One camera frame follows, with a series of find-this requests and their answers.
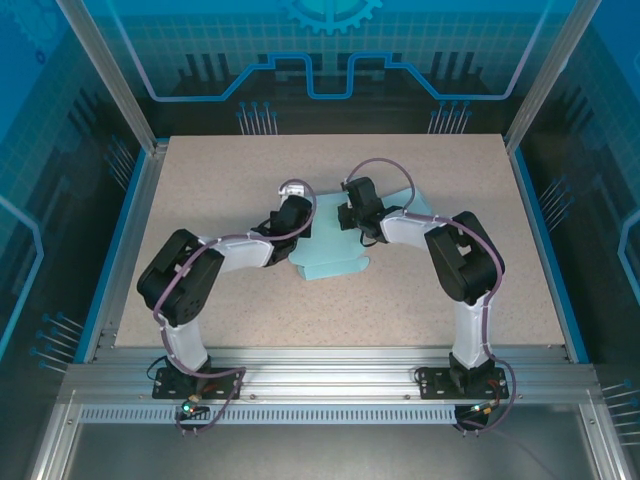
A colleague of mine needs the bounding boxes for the light blue paper box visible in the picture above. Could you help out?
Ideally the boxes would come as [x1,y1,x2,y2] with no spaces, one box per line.
[382,186,435,217]
[288,192,372,282]

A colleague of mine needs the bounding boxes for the aluminium frame beam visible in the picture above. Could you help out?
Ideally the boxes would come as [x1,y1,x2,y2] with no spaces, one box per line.
[579,387,634,480]
[27,387,84,480]

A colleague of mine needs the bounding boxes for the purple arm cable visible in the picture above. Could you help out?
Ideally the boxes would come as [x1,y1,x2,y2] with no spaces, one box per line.
[152,178,317,440]
[343,157,521,437]

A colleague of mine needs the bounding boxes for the blue table side strip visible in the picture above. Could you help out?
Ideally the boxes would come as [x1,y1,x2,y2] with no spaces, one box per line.
[507,147,592,365]
[72,148,152,364]

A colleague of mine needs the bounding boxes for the slotted grey cable duct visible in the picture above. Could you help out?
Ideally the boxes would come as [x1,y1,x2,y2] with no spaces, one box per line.
[78,404,461,426]

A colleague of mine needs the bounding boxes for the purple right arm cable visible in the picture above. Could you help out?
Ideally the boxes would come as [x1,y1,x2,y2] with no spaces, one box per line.
[343,157,521,437]

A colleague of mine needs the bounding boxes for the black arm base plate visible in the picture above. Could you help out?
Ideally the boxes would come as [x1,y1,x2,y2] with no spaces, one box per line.
[151,366,245,401]
[416,364,511,401]

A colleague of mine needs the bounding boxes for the wide aluminium frame rail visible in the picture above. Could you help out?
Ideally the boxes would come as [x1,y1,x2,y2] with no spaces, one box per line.
[58,346,604,407]

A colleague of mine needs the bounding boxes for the aluminium frame post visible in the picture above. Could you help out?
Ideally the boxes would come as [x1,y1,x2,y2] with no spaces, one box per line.
[501,0,597,155]
[53,0,170,157]

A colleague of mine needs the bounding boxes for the grey metal bottom plate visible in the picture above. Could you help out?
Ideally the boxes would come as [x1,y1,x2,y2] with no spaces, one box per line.
[62,422,601,480]

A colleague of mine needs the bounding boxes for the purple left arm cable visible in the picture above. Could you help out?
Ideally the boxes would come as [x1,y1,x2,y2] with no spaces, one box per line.
[152,178,317,440]

